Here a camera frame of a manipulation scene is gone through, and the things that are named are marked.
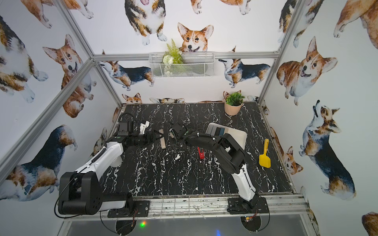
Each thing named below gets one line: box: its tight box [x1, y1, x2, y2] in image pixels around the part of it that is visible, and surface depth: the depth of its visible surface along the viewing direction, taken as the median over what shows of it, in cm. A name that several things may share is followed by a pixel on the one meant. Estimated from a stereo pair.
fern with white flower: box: [162, 38, 184, 76], surface depth 85 cm
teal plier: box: [218, 127, 225, 137], surface depth 102 cm
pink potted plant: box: [222, 89, 246, 116], surface depth 109 cm
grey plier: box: [205, 122, 221, 137], surface depth 105 cm
